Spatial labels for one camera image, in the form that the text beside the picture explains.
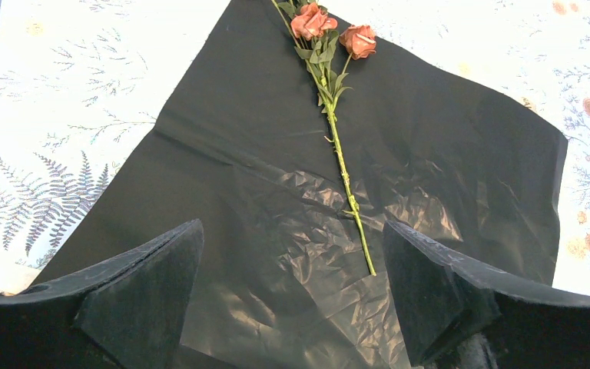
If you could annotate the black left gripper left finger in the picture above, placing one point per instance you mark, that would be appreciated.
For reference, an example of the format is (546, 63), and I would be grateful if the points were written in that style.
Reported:
(124, 312)

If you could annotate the black wrapping paper sheet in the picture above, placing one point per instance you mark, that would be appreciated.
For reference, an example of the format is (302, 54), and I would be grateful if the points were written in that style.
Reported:
(241, 145)

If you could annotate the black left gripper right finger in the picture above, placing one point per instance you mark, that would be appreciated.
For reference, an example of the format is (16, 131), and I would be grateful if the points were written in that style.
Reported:
(457, 312)

